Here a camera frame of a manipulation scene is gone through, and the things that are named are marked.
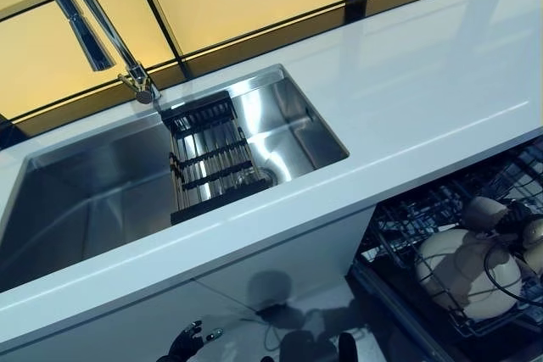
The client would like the black sink dish rack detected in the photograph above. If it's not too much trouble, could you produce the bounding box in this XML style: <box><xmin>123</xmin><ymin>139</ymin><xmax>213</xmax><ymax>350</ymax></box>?
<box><xmin>160</xmin><ymin>90</ymin><xmax>272</xmax><ymax>226</ymax></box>

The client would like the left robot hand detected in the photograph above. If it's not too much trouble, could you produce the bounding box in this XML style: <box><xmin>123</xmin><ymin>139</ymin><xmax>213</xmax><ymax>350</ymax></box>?
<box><xmin>156</xmin><ymin>319</ymin><xmax>226</xmax><ymax>362</ymax></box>

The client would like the chrome kitchen faucet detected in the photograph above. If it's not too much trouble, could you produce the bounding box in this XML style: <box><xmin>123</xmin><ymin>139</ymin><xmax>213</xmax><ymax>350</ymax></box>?
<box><xmin>31</xmin><ymin>0</ymin><xmax>163</xmax><ymax>104</ymax></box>

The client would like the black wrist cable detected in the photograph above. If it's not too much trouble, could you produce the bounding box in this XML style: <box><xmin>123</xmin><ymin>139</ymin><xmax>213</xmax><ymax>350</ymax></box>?
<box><xmin>483</xmin><ymin>237</ymin><xmax>543</xmax><ymax>308</ymax></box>

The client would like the white glossy kitchen cabinet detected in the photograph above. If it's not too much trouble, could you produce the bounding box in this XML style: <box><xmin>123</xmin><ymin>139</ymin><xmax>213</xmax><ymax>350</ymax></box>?
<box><xmin>0</xmin><ymin>204</ymin><xmax>377</xmax><ymax>362</ymax></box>

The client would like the black left robot foot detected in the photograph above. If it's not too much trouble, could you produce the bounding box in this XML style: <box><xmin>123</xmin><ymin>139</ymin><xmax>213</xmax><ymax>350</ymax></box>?
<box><xmin>338</xmin><ymin>331</ymin><xmax>359</xmax><ymax>362</ymax></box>

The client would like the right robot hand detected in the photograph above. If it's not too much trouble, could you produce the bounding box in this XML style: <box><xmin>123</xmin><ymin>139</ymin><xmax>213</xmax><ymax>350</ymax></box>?
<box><xmin>494</xmin><ymin>199</ymin><xmax>540</xmax><ymax>239</ymax></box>

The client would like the stainless steel sink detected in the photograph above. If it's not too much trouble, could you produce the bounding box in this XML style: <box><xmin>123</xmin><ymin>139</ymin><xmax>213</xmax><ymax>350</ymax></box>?
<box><xmin>0</xmin><ymin>63</ymin><xmax>351</xmax><ymax>293</ymax></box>

